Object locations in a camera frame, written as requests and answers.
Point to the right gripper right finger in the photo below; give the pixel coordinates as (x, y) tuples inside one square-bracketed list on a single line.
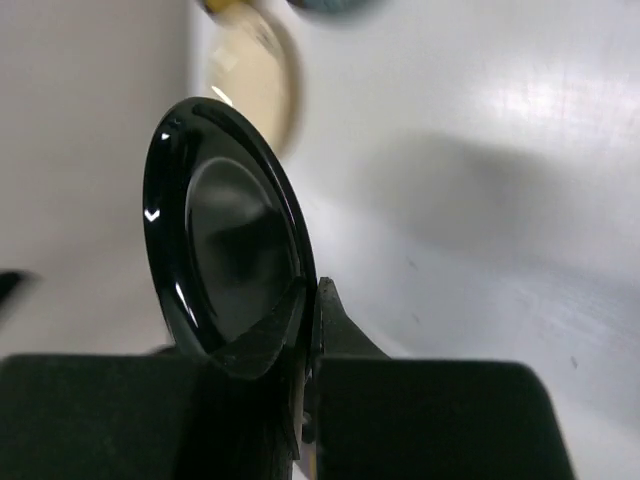
[(334, 333)]

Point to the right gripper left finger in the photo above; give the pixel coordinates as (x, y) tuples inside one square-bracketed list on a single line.
[(255, 352)]

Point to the cream plate black brushstroke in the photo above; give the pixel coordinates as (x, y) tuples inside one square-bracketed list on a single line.
[(253, 67)]

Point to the blue patterned plate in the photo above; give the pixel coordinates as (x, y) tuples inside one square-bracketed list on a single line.
[(335, 11)]

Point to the yellow patterned plate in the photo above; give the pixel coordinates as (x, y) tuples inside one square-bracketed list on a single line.
[(215, 7)]

